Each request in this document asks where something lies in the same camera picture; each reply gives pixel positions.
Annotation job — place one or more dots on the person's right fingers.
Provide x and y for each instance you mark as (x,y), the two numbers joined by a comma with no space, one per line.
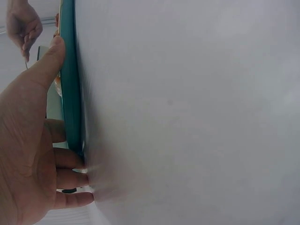
(31,37)

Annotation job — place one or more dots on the person's left hand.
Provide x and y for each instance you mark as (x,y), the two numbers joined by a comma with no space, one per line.
(25,140)

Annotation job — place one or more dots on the person's right hand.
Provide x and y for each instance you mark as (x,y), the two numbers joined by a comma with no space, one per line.
(22,21)

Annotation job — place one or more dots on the teal printed cardboard box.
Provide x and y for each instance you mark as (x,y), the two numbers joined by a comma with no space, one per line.
(70,82)

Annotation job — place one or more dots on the thin grey tool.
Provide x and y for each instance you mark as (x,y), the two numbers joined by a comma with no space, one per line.
(26,64)

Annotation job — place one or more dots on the person's left thumb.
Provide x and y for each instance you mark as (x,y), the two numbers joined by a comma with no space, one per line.
(50,63)

